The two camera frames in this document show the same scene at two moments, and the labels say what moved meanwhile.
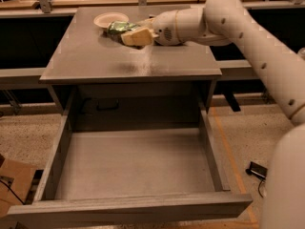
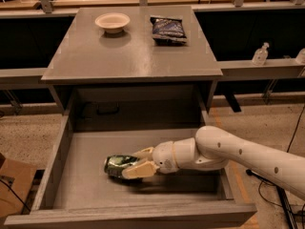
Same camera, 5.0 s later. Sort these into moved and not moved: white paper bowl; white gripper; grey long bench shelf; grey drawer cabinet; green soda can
Moved: green soda can; white gripper
Not moved: grey drawer cabinet; grey long bench shelf; white paper bowl
